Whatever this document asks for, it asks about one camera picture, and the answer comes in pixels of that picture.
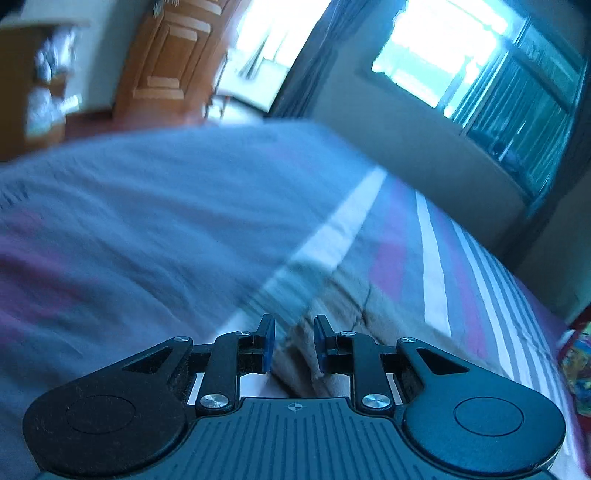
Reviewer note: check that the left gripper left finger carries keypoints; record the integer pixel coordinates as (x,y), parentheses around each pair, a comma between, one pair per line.
(228,358)

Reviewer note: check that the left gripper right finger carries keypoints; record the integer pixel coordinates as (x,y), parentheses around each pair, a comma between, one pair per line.
(366,363)

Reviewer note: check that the grey sweatpants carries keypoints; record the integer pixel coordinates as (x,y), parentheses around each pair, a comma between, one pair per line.
(304,290)

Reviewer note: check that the striped purple bed sheet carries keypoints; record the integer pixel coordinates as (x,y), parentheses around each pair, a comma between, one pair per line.
(113,244)

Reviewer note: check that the colourful folded blanket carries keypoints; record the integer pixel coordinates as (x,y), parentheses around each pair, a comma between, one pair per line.
(574,361)

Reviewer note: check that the wooden chair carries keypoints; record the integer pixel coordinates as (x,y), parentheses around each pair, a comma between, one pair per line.
(217,98)

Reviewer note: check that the dark teal left curtain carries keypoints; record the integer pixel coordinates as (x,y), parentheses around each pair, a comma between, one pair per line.
(340,20)

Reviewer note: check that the brown wooden door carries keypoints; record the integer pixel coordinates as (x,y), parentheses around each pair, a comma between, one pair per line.
(173,60)

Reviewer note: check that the wooden shelf cabinet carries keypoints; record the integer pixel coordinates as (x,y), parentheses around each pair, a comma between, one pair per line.
(37,61)

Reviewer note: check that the window with frame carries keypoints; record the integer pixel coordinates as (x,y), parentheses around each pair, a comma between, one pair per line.
(508,82)

